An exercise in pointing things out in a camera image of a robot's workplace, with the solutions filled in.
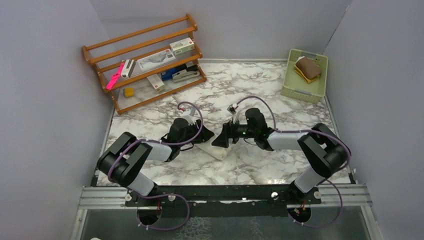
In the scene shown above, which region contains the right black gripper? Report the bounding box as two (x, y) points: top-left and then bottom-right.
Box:
(212, 116), (257, 148)

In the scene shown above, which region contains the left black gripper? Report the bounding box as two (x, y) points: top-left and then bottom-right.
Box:
(178, 119), (214, 147)

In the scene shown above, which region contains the cream white towel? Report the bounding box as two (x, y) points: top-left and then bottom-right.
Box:
(194, 141), (233, 160)

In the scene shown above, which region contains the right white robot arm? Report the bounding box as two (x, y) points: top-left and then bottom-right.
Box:
(211, 108), (351, 204)

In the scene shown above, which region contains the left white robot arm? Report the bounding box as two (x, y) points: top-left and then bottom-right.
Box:
(96, 117), (215, 206)

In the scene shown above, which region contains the grey white stapler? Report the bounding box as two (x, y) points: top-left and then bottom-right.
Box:
(172, 65), (200, 83)

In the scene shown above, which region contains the blue stapler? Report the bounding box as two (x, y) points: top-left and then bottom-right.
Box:
(160, 64), (187, 81)

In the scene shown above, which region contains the small white red box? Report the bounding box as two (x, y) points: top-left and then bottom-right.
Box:
(146, 74), (165, 93)

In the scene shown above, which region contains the yellow sponge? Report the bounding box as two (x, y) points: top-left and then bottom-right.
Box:
(122, 87), (135, 98)

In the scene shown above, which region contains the long white flat box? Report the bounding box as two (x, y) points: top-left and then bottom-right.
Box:
(136, 49), (176, 73)

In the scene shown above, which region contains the green plastic basket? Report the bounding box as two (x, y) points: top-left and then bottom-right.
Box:
(280, 48), (329, 104)

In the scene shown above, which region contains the white green box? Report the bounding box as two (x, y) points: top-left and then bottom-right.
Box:
(169, 37), (195, 56)

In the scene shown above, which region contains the orange wooden rack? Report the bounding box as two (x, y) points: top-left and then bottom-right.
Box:
(82, 14), (207, 115)

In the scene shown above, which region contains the white silver device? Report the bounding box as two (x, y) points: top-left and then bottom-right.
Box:
(120, 59), (137, 79)

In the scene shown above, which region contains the pink plastic tool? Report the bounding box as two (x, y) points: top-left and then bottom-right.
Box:
(105, 61), (125, 91)

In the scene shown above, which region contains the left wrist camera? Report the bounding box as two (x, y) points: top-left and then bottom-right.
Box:
(181, 113), (197, 126)

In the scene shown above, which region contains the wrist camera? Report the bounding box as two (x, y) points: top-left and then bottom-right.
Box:
(181, 113), (197, 126)
(227, 103), (240, 124)

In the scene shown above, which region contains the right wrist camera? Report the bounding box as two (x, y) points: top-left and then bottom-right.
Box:
(227, 103), (240, 124)

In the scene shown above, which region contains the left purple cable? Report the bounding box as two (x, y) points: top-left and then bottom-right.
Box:
(107, 101), (204, 231)

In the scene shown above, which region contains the purple cable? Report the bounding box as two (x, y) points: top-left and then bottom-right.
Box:
(107, 101), (204, 231)
(228, 96), (352, 229)

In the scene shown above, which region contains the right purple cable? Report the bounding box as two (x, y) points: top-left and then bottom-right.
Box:
(228, 96), (352, 229)

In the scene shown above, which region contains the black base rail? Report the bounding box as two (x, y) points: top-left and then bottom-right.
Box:
(125, 184), (322, 218)

